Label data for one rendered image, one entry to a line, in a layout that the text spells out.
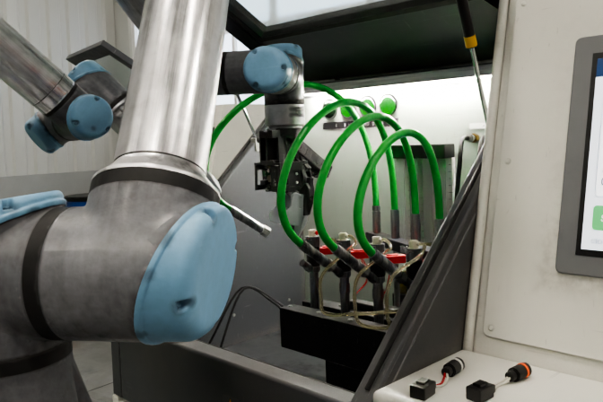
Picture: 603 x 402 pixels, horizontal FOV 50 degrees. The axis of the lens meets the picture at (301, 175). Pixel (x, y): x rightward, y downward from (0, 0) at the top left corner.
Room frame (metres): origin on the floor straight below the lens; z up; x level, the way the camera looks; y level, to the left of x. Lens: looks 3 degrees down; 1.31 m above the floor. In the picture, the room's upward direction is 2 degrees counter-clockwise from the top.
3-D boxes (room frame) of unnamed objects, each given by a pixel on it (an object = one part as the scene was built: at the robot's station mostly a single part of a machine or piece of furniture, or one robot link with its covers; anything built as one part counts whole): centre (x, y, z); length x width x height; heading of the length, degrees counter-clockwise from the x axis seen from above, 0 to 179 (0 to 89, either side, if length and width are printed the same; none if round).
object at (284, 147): (1.21, 0.03, 1.27); 0.09 x 0.08 x 0.12; 135
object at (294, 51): (1.21, 0.03, 1.43); 0.09 x 0.08 x 0.11; 170
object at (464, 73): (1.44, -0.21, 1.43); 0.54 x 0.03 x 0.02; 45
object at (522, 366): (0.81, -0.25, 0.99); 0.12 x 0.02 x 0.02; 130
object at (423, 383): (0.84, -0.17, 0.99); 0.12 x 0.02 x 0.02; 141
